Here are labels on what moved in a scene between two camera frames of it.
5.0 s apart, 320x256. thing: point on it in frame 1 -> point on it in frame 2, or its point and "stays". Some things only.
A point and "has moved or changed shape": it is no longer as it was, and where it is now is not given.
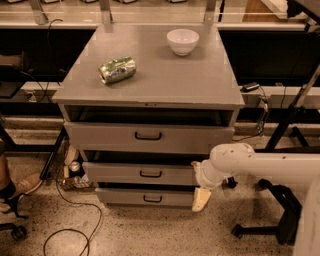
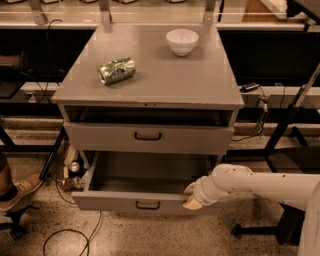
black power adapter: (248, 87) stays
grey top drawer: (145, 137) stays
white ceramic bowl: (182, 41) stays
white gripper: (202, 175) -> (202, 192)
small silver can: (74, 166) stays
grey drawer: (105, 174) has moved or changed shape
